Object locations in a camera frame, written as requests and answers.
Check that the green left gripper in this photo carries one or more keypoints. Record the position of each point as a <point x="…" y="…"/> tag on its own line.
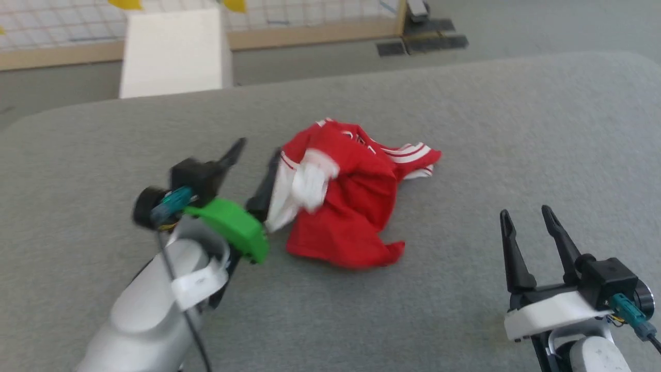
<point x="235" y="227"/>

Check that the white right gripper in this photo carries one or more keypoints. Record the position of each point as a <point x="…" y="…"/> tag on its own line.
<point x="552" y="312"/>

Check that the red and white jersey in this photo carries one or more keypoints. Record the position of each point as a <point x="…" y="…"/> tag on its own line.
<point x="356" y="206"/>

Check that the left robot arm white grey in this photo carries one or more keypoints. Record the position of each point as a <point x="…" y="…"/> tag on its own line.
<point x="150" y="310"/>

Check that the grey fabric sofa cushion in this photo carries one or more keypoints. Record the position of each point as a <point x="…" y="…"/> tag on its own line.
<point x="516" y="155"/>

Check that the white box table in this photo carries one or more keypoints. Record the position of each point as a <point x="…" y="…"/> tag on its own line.
<point x="173" y="51"/>

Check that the wooden framed net fence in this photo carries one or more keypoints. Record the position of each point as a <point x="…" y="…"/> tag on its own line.
<point x="310" y="23"/>

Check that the yellow flag piece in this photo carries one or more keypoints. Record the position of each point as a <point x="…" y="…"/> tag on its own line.
<point x="125" y="3"/>
<point x="235" y="5"/>

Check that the small black floor mat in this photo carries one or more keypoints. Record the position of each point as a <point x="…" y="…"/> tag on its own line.
<point x="391" y="48"/>

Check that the grey device on floor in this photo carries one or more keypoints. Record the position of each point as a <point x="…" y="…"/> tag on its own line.
<point x="417" y="9"/>

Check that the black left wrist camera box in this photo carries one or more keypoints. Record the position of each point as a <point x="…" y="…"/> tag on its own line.
<point x="199" y="178"/>

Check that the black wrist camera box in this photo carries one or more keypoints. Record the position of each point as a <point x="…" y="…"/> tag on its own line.
<point x="609" y="281"/>
<point x="199" y="178"/>

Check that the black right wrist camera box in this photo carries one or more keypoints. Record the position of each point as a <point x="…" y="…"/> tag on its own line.
<point x="609" y="281"/>

